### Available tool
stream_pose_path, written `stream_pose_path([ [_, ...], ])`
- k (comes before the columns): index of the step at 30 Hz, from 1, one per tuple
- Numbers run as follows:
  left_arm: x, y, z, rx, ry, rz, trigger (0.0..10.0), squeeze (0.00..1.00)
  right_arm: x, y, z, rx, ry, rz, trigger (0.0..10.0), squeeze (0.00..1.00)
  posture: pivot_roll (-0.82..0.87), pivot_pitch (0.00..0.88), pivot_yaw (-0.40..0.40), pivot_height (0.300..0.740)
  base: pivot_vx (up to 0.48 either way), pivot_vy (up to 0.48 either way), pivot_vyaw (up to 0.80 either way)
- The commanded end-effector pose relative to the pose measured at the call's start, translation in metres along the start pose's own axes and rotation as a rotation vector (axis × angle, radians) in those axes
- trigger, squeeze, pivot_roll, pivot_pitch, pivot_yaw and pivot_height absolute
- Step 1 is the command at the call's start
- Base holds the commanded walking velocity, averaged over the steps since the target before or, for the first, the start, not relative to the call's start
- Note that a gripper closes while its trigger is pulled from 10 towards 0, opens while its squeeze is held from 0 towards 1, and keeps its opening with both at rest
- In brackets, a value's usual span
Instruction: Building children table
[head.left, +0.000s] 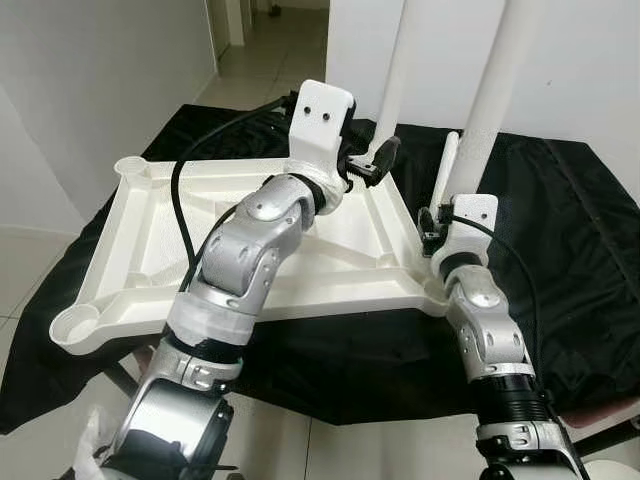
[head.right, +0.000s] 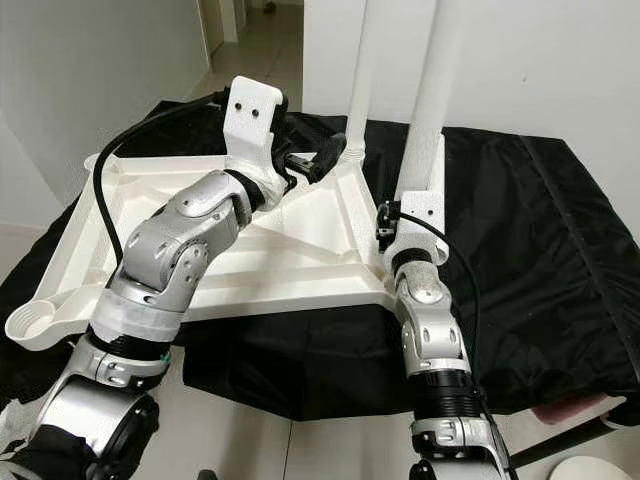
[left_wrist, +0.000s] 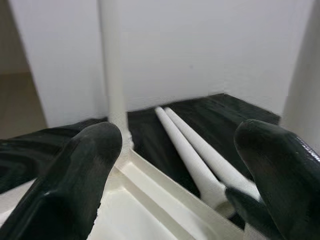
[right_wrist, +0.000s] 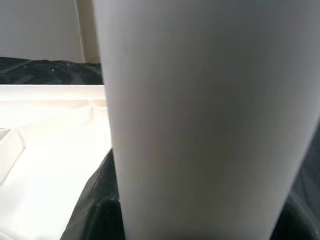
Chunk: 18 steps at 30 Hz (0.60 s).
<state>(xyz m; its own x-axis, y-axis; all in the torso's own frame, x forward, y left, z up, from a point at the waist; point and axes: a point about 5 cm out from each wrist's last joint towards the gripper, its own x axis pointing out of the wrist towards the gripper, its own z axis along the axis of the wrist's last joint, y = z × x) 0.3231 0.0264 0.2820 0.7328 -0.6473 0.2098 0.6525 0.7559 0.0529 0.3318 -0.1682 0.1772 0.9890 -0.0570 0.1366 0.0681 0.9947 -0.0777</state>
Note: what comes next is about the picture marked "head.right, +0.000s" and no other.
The white plastic table leg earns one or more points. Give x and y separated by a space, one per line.
440 165
435 80
360 70

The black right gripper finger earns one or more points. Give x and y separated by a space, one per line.
383 217

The white plastic table top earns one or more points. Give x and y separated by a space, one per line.
80 270

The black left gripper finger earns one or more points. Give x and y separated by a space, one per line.
328 156

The black cloth table cover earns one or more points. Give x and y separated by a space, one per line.
540 300

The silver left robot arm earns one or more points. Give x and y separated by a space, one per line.
190 240

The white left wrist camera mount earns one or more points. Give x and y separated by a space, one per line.
253 115

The white round base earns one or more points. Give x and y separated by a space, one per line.
600 470

